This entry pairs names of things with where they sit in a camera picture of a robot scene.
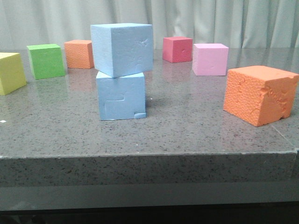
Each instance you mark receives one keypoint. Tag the light blue foam cube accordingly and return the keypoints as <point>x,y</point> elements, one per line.
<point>121,97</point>
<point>122,49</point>

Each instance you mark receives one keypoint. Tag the right red foam cube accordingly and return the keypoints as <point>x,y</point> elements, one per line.
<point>177,49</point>

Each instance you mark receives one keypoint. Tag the pink foam cube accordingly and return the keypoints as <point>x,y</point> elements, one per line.
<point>210,59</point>

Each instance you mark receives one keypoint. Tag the far orange foam cube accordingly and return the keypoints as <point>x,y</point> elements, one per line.
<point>79,54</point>

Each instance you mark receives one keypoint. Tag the orange foam cube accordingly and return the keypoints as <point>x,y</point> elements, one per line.
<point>79,54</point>
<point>259,94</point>

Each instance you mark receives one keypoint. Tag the near orange foam cube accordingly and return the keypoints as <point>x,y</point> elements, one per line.
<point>259,94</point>

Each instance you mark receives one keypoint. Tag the green foam cube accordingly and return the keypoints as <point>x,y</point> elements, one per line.
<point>46,61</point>

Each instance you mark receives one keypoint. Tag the pale grey curtain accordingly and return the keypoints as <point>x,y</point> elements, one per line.
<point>235,23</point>

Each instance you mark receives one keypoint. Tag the yellow foam cube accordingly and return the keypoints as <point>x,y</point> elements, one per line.
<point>12,75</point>

